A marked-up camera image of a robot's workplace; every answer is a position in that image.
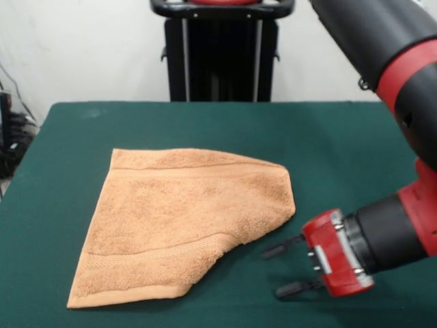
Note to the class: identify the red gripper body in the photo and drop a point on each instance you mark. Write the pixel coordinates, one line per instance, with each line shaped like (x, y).
(331, 253)

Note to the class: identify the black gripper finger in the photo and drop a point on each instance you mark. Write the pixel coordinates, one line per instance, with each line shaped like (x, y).
(281, 248)
(297, 288)

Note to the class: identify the peach terry towel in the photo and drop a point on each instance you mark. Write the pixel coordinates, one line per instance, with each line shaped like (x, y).
(177, 218)

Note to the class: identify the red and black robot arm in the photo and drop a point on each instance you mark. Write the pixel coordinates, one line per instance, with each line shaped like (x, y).
(392, 136)

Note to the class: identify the red robot base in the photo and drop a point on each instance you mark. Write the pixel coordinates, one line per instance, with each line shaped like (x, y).
(222, 1)

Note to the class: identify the dark green table cloth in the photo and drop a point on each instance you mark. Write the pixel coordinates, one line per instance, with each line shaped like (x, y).
(102, 130)

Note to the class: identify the black bag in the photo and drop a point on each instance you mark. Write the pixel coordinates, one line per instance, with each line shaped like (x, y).
(10, 160)

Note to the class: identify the black box with red mark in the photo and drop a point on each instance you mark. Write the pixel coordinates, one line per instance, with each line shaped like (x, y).
(5, 116)

